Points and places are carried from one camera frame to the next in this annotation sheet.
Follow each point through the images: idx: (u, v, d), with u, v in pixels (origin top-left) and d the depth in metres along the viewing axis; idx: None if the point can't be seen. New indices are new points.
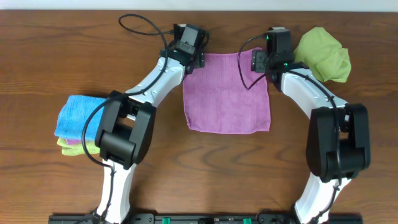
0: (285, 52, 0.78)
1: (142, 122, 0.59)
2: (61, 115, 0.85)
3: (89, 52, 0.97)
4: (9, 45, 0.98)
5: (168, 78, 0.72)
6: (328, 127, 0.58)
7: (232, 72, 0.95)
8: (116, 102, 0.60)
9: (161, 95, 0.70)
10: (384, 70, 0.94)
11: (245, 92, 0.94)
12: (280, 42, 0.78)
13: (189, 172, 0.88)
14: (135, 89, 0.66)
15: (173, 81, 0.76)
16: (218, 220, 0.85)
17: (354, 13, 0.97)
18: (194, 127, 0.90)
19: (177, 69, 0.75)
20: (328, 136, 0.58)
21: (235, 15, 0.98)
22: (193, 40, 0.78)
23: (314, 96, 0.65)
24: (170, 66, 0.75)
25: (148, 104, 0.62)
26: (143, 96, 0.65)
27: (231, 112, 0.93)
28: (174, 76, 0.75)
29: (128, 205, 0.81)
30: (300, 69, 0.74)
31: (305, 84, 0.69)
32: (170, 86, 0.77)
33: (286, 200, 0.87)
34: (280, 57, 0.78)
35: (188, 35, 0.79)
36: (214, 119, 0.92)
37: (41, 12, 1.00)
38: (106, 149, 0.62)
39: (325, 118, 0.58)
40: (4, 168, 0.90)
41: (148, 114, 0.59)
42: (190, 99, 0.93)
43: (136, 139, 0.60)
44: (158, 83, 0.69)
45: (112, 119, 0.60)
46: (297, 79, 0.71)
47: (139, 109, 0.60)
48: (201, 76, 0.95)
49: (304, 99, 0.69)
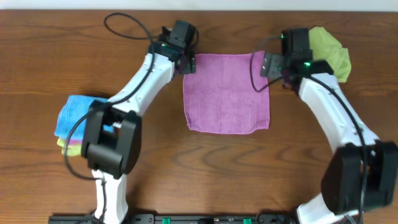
0: (303, 50, 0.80)
1: (127, 134, 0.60)
2: (61, 115, 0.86)
3: (89, 51, 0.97)
4: (8, 45, 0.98)
5: (155, 78, 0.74)
6: (354, 166, 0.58)
7: (232, 72, 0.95)
8: (99, 112, 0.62)
9: (146, 101, 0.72)
10: (385, 70, 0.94)
11: (245, 92, 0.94)
12: (295, 40, 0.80)
13: (189, 172, 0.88)
14: (120, 95, 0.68)
15: (161, 80, 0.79)
16: (218, 220, 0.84)
17: (354, 13, 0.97)
18: (194, 127, 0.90)
19: (165, 67, 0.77)
20: (353, 175, 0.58)
21: (235, 15, 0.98)
22: (183, 37, 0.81)
23: (341, 123, 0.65)
24: (158, 65, 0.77)
25: (132, 114, 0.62)
26: (127, 103, 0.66)
27: (231, 112, 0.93)
28: (162, 75, 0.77)
29: (126, 206, 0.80)
30: (323, 76, 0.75)
31: (330, 104, 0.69)
32: (159, 85, 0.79)
33: (286, 200, 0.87)
34: (298, 55, 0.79)
35: (178, 32, 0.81)
36: (214, 119, 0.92)
37: (41, 12, 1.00)
38: (94, 160, 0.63)
39: (352, 157, 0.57)
40: (4, 168, 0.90)
41: (132, 123, 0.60)
42: (190, 99, 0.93)
43: (121, 151, 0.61)
44: (145, 86, 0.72)
45: (97, 130, 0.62)
46: (319, 93, 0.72)
47: (124, 119, 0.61)
48: (201, 76, 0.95)
49: (325, 117, 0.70)
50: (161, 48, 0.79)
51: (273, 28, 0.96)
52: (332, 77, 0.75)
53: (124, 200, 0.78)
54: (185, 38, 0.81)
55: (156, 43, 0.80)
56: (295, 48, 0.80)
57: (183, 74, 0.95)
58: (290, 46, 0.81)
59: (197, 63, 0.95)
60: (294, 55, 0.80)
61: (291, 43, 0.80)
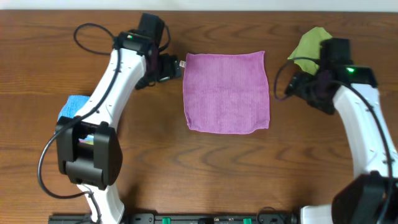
0: (341, 58, 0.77)
1: (102, 150, 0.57)
2: (61, 115, 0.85)
3: (89, 52, 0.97)
4: (9, 45, 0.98)
5: (124, 79, 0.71)
6: (374, 197, 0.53)
7: (231, 72, 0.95)
8: (68, 130, 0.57)
9: (118, 105, 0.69)
10: (385, 69, 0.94)
11: (245, 92, 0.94)
12: (335, 48, 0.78)
13: (189, 172, 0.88)
14: (87, 105, 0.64)
15: (132, 81, 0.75)
16: (217, 220, 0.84)
17: (354, 14, 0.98)
18: (194, 127, 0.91)
19: (134, 63, 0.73)
20: (370, 205, 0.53)
21: (235, 15, 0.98)
22: (152, 28, 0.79)
23: (371, 147, 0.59)
24: (125, 64, 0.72)
25: (104, 125, 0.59)
26: (96, 114, 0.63)
27: (231, 112, 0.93)
28: (132, 74, 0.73)
29: (121, 205, 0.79)
30: (364, 86, 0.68)
31: (363, 122, 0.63)
32: (131, 85, 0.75)
33: (286, 200, 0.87)
34: (337, 61, 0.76)
35: (147, 25, 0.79)
36: (214, 119, 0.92)
37: (43, 12, 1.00)
38: (74, 175, 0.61)
39: (375, 188, 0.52)
40: (4, 167, 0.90)
41: (106, 136, 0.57)
42: (190, 99, 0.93)
43: (101, 165, 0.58)
44: (115, 90, 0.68)
45: (68, 148, 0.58)
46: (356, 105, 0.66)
47: (96, 134, 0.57)
48: (201, 76, 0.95)
49: (355, 134, 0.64)
50: (128, 39, 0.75)
51: (272, 28, 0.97)
52: (374, 91, 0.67)
53: (117, 200, 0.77)
54: (154, 30, 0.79)
55: (122, 36, 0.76)
56: (334, 55, 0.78)
57: (183, 75, 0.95)
58: (328, 52, 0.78)
59: (197, 63, 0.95)
60: (334, 61, 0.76)
61: (330, 49, 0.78)
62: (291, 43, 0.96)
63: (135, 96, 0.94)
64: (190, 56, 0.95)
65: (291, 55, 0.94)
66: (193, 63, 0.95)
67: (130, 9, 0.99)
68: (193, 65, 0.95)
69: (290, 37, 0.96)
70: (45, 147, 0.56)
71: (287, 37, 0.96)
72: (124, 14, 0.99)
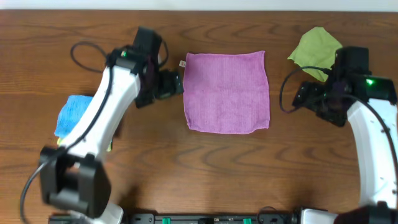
0: (360, 68, 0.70)
1: (86, 184, 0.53)
2: (61, 115, 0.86)
3: (89, 52, 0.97)
4: (9, 45, 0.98)
5: (116, 102, 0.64)
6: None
7: (231, 72, 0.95)
8: (52, 163, 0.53)
9: (108, 133, 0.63)
10: (385, 69, 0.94)
11: (245, 92, 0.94)
12: (353, 58, 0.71)
13: (189, 172, 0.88)
14: (74, 132, 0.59)
15: (125, 102, 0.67)
16: (218, 220, 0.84)
17: (354, 13, 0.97)
18: (194, 127, 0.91)
19: (127, 83, 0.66)
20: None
21: (235, 15, 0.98)
22: (148, 43, 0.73)
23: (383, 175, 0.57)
24: (118, 84, 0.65)
25: (89, 155, 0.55)
26: (83, 143, 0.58)
27: (231, 112, 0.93)
28: (125, 96, 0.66)
29: (117, 211, 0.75)
30: (381, 101, 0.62)
31: (379, 147, 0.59)
32: (124, 106, 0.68)
33: (286, 200, 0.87)
34: (353, 71, 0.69)
35: (142, 39, 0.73)
36: (214, 119, 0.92)
37: (42, 12, 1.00)
38: (59, 207, 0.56)
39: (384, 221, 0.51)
40: (4, 168, 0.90)
41: (90, 169, 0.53)
42: (190, 99, 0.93)
43: (86, 199, 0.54)
44: (103, 115, 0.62)
45: (50, 183, 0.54)
46: (371, 127, 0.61)
47: (80, 167, 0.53)
48: (202, 76, 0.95)
49: (365, 157, 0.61)
50: (122, 56, 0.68)
51: (273, 28, 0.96)
52: (391, 107, 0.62)
53: (111, 208, 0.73)
54: (150, 45, 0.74)
55: (115, 53, 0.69)
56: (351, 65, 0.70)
57: (183, 74, 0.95)
58: (345, 61, 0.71)
59: (197, 63, 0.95)
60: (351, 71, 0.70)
61: (348, 58, 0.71)
62: (291, 43, 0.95)
63: None
64: (190, 56, 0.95)
65: (291, 55, 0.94)
66: (193, 63, 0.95)
67: (130, 9, 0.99)
68: (193, 65, 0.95)
69: (290, 37, 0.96)
70: (25, 184, 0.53)
71: (288, 37, 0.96)
72: (124, 14, 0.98)
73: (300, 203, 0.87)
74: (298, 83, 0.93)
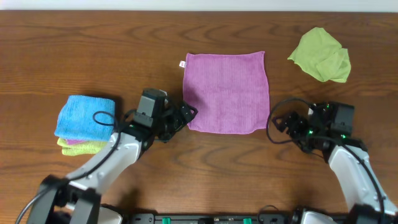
0: (344, 124, 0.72)
1: (80, 217, 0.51)
2: (61, 115, 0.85)
3: (89, 52, 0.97)
4: (9, 45, 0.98)
5: (120, 157, 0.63)
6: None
7: (231, 72, 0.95)
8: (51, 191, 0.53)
9: (111, 177, 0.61)
10: (384, 70, 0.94)
11: (245, 92, 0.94)
12: (340, 113, 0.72)
13: (189, 172, 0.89)
14: (79, 170, 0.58)
15: (126, 162, 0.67)
16: (217, 220, 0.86)
17: (355, 13, 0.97)
18: (193, 127, 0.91)
19: (132, 145, 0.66)
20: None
21: (235, 15, 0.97)
22: (151, 110, 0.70)
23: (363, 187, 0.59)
24: (124, 142, 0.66)
25: (91, 191, 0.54)
26: (85, 179, 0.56)
27: (231, 112, 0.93)
28: (129, 155, 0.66)
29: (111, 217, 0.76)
30: (357, 150, 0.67)
31: (356, 168, 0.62)
32: (124, 167, 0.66)
33: (286, 200, 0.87)
34: (337, 129, 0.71)
35: (145, 106, 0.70)
36: (214, 119, 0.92)
37: (41, 12, 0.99)
38: None
39: (369, 221, 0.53)
40: (4, 168, 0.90)
41: (87, 204, 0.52)
42: (191, 99, 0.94)
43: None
44: (107, 162, 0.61)
45: (45, 211, 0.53)
46: (351, 158, 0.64)
47: (79, 198, 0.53)
48: (201, 76, 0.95)
49: (349, 187, 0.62)
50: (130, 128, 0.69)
51: (272, 28, 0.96)
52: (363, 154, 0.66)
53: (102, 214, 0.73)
54: (153, 112, 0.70)
55: (124, 124, 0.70)
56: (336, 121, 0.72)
57: (183, 75, 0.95)
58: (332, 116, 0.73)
59: (197, 63, 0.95)
60: (334, 127, 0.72)
61: (334, 114, 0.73)
62: (291, 43, 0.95)
63: (136, 96, 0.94)
64: (190, 56, 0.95)
65: (291, 55, 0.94)
66: (193, 63, 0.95)
67: (129, 9, 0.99)
68: (193, 65, 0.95)
69: (290, 37, 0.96)
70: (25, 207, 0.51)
71: (288, 37, 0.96)
72: (124, 15, 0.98)
73: (300, 203, 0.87)
74: (298, 82, 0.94)
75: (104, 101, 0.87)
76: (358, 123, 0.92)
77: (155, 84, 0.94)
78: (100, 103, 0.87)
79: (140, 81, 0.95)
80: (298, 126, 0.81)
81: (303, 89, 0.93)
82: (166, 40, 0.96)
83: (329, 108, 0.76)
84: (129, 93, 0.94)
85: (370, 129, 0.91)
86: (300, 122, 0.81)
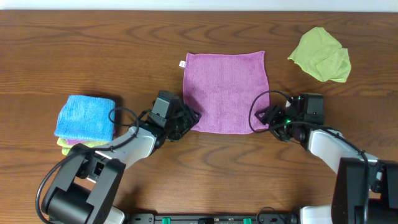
0: (316, 114, 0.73)
1: (105, 183, 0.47)
2: (61, 114, 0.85)
3: (89, 52, 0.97)
4: (8, 45, 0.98)
5: (139, 143, 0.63)
6: (358, 178, 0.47)
7: (231, 72, 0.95)
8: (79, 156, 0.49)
9: (131, 161, 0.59)
10: (385, 69, 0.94)
11: (245, 92, 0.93)
12: (310, 103, 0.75)
13: (189, 172, 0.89)
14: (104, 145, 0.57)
15: (143, 152, 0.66)
16: (218, 220, 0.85)
17: (355, 13, 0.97)
18: (193, 127, 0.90)
19: (149, 137, 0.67)
20: (357, 190, 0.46)
21: (235, 15, 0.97)
22: (165, 112, 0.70)
23: (343, 150, 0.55)
24: (142, 134, 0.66)
25: (116, 161, 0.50)
26: (111, 152, 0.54)
27: (232, 112, 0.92)
28: (146, 145, 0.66)
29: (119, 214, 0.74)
30: (331, 130, 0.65)
31: (336, 140, 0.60)
32: (137, 158, 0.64)
33: (286, 200, 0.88)
34: (310, 119, 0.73)
35: (159, 107, 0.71)
36: (214, 119, 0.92)
37: (41, 12, 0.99)
38: (56, 216, 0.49)
39: (357, 168, 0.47)
40: (4, 168, 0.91)
41: (114, 171, 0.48)
42: (190, 99, 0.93)
43: (95, 201, 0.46)
44: (129, 145, 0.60)
45: (71, 175, 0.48)
46: (327, 135, 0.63)
47: (106, 165, 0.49)
48: (201, 76, 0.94)
49: (334, 158, 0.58)
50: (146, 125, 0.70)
51: (272, 28, 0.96)
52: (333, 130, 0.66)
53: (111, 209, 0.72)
54: (168, 113, 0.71)
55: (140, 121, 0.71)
56: (308, 111, 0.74)
57: (183, 75, 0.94)
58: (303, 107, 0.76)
59: (197, 63, 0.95)
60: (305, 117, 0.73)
61: (306, 105, 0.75)
62: (291, 43, 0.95)
63: (135, 96, 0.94)
64: (190, 56, 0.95)
65: (291, 55, 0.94)
66: (193, 63, 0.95)
67: (129, 9, 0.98)
68: (193, 65, 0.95)
69: (290, 37, 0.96)
70: (52, 168, 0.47)
71: (288, 37, 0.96)
72: (123, 14, 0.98)
73: (300, 203, 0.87)
74: (297, 82, 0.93)
75: (103, 101, 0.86)
76: (359, 122, 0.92)
77: (155, 84, 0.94)
78: (100, 102, 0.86)
79: (140, 81, 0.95)
80: (276, 116, 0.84)
81: (303, 88, 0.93)
82: (165, 40, 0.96)
83: (301, 99, 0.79)
84: (129, 93, 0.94)
85: (370, 129, 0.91)
86: (280, 112, 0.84)
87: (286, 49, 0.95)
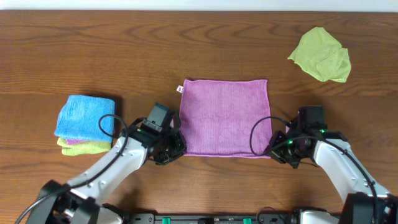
0: (318, 122, 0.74)
1: None
2: (61, 114, 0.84)
3: (89, 52, 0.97)
4: (9, 45, 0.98)
5: (124, 165, 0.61)
6: (365, 216, 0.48)
7: (230, 99, 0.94)
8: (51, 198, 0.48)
9: (112, 185, 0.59)
10: (384, 69, 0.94)
11: (245, 121, 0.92)
12: (311, 114, 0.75)
13: (189, 172, 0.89)
14: (79, 177, 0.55)
15: (128, 170, 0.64)
16: (217, 220, 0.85)
17: (354, 13, 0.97)
18: (189, 154, 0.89)
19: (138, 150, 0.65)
20: None
21: (236, 15, 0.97)
22: (161, 119, 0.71)
23: (352, 177, 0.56)
24: (130, 148, 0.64)
25: (89, 201, 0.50)
26: (86, 188, 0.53)
27: (231, 142, 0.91)
28: (132, 162, 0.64)
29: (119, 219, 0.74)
30: (337, 140, 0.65)
31: (343, 160, 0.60)
32: (124, 176, 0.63)
33: (286, 200, 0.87)
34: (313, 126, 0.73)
35: (155, 115, 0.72)
36: (211, 148, 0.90)
37: (41, 12, 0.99)
38: None
39: (364, 207, 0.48)
40: (4, 168, 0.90)
41: (86, 214, 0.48)
42: (188, 125, 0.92)
43: None
44: (111, 170, 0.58)
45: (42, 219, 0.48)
46: (334, 151, 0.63)
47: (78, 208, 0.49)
48: (199, 103, 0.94)
49: (339, 182, 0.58)
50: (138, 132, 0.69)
51: (272, 28, 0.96)
52: (344, 143, 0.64)
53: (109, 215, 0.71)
54: (162, 122, 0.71)
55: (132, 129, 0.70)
56: (310, 121, 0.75)
57: (181, 99, 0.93)
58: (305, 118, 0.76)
59: (195, 89, 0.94)
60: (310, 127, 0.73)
61: (306, 117, 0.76)
62: (291, 43, 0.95)
63: (135, 96, 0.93)
64: (188, 83, 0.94)
65: (291, 55, 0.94)
66: (191, 89, 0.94)
67: (129, 9, 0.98)
68: (191, 91, 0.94)
69: (291, 37, 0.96)
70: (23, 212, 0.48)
71: (288, 37, 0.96)
72: (123, 15, 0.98)
73: (300, 203, 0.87)
74: (297, 82, 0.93)
75: (104, 101, 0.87)
76: (359, 122, 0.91)
77: (155, 84, 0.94)
78: (101, 103, 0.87)
79: (140, 81, 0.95)
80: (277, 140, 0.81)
81: (303, 88, 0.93)
82: (165, 40, 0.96)
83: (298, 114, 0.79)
84: (129, 92, 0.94)
85: (370, 129, 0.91)
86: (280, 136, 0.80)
87: (286, 49, 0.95)
